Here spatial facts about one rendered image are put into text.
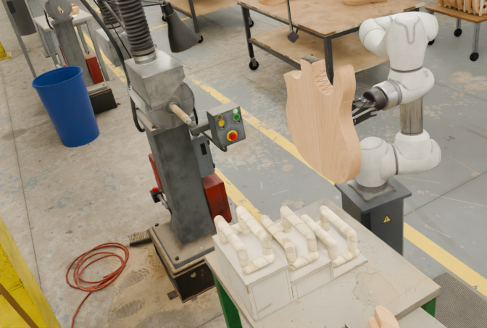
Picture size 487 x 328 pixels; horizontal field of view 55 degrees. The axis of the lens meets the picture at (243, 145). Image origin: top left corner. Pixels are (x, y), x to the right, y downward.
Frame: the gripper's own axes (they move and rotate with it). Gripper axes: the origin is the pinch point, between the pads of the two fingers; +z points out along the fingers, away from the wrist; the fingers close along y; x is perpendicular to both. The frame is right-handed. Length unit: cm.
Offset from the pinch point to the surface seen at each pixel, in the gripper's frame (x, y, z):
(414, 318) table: -56, -37, -1
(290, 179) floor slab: -147, 165, -67
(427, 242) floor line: -147, 51, -97
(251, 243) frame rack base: -35.3, 2.2, 32.5
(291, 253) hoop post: -35.3, -9.6, 23.8
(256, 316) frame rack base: -50, -13, 41
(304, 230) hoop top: -32.7, -5.9, 16.2
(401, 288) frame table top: -53, -28, -4
